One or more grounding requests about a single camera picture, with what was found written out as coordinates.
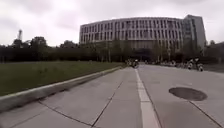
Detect row of parked bicycles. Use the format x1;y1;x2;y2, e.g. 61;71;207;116
146;57;205;73

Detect large curved grey building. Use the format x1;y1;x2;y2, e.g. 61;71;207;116
78;14;208;61

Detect row of dark trees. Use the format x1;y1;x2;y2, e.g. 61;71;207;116
0;36;224;64

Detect group of people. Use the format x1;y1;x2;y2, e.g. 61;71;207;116
125;58;140;69

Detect grey stone kerb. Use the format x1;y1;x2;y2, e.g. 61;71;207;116
0;65;124;114

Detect round manhole cover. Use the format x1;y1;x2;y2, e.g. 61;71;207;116
168;86;208;102

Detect distant tower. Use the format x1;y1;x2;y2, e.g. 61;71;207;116
17;29;24;42

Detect green grass lawn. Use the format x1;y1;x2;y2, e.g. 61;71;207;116
0;60;125;98

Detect grey concrete slab pavement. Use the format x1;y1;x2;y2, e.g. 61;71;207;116
0;63;224;128

